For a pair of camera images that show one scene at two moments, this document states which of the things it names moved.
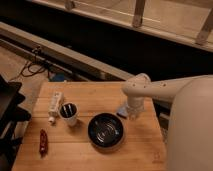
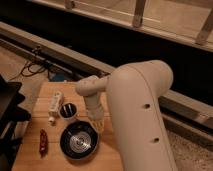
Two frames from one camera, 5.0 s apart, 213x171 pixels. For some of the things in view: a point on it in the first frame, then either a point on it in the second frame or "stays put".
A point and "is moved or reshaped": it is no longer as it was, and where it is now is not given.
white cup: [68, 111] stays put
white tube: [55, 105] stays put
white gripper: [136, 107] -> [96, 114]
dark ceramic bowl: [105, 130] is moved or reshaped
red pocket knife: [43, 143] stays put
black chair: [10, 115] stays put
